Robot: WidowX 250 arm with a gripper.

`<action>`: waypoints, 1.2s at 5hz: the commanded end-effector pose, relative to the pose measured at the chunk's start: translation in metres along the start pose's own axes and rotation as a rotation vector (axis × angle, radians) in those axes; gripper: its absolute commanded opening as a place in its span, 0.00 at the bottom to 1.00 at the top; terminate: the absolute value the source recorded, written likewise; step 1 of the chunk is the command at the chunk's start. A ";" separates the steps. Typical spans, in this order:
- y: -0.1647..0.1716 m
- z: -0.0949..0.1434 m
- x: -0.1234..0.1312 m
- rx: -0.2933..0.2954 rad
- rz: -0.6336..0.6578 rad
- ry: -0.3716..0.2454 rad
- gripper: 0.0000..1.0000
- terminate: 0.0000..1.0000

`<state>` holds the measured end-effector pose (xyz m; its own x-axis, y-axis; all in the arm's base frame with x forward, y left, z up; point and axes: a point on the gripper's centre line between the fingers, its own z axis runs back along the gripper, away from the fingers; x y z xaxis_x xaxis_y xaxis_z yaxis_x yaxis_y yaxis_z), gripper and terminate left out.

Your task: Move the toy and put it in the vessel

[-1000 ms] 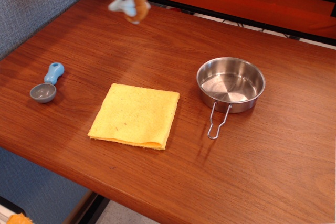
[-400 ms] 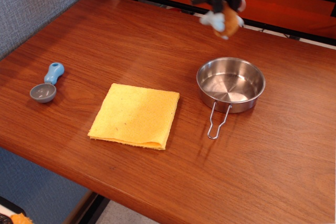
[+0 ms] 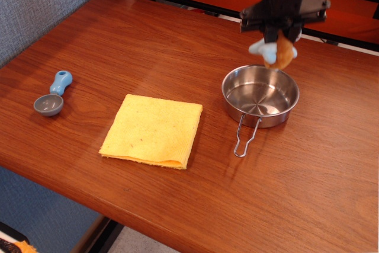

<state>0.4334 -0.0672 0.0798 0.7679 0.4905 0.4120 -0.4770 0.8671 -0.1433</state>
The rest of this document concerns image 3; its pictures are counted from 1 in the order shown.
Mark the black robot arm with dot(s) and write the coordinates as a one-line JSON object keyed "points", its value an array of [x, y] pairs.
{"points": [[287, 16]]}

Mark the blue and grey measuring scoop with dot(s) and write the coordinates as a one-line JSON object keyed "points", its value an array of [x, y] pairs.
{"points": [[51, 104]]}

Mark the folded yellow cloth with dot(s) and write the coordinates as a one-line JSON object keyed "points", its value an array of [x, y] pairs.
{"points": [[153, 131]]}

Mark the orange fuzzy object at corner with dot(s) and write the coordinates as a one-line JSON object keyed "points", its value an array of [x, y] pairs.
{"points": [[10, 244]]}

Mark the stainless steel pan with handle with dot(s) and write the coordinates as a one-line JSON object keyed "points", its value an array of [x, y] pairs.
{"points": [[258, 97]]}

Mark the plush bunny toy with carrot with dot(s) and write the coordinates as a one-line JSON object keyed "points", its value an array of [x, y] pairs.
{"points": [[276, 55]]}

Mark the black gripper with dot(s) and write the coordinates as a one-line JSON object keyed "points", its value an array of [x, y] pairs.
{"points": [[271, 15]]}

